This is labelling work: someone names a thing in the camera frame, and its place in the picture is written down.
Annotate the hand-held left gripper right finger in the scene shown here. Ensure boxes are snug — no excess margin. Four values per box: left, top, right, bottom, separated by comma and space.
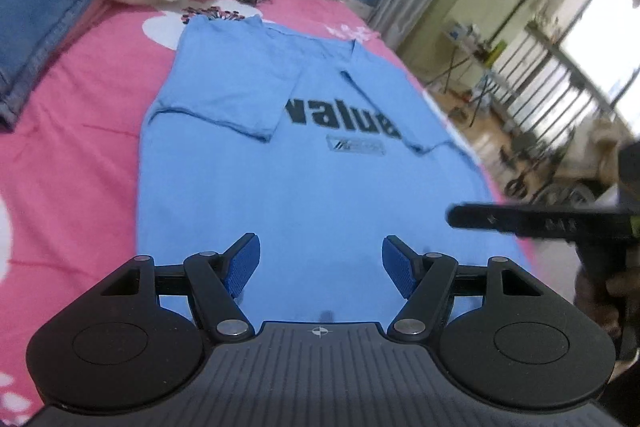
381, 234, 546, 343

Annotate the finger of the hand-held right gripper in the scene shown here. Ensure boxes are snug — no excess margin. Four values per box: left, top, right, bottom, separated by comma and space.
445, 203, 627, 239

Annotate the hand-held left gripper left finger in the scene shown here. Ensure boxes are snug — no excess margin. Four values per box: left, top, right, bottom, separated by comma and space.
99, 232, 262, 343

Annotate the light blue t-shirt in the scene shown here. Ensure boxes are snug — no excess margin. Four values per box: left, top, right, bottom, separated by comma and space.
137, 14, 531, 325

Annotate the person's right hand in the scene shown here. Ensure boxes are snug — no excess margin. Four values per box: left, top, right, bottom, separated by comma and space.
574, 266, 640, 314

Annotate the bicycle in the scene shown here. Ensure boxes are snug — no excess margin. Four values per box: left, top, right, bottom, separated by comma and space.
500, 127, 601, 208

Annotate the window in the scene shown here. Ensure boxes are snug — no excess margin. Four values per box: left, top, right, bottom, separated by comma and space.
560, 0, 640, 122

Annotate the metal railing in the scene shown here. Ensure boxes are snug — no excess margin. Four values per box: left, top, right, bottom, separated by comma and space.
492, 27, 601, 158

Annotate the folding table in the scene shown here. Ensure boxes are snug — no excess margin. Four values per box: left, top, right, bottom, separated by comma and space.
435, 19, 501, 98

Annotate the pink floral blanket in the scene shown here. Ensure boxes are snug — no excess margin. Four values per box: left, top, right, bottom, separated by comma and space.
0, 0, 541, 423

